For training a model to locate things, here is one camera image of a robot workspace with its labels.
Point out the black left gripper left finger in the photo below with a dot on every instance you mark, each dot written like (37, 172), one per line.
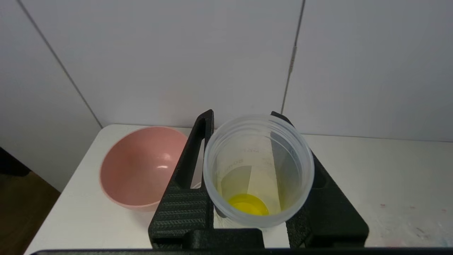
(184, 212)

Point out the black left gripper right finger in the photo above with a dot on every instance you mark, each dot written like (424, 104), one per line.
(329, 219)

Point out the test tube with yellow pigment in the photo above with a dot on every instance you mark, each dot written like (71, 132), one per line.
(258, 170)

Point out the pink plastic bowl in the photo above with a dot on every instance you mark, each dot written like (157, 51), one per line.
(141, 170)

